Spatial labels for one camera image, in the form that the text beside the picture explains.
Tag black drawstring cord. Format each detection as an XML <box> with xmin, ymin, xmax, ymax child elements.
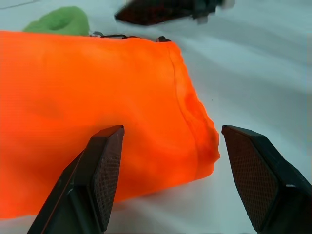
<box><xmin>91</xmin><ymin>31</ymin><xmax>172</xmax><ymax>43</ymax></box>

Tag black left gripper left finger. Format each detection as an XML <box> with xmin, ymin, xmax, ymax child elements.
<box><xmin>26</xmin><ymin>124</ymin><xmax>125</xmax><ymax>234</ymax></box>

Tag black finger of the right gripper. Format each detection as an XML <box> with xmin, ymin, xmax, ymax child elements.
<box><xmin>114</xmin><ymin>0</ymin><xmax>195</xmax><ymax>26</ymax></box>

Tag green fabric pouch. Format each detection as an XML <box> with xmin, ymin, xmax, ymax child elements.
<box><xmin>22</xmin><ymin>6</ymin><xmax>90</xmax><ymax>38</ymax></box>

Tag orange fabric pouch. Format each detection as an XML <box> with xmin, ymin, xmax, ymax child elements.
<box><xmin>0</xmin><ymin>30</ymin><xmax>221</xmax><ymax>220</ymax></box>

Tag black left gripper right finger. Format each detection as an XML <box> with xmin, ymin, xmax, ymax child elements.
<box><xmin>221</xmin><ymin>124</ymin><xmax>312</xmax><ymax>234</ymax></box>

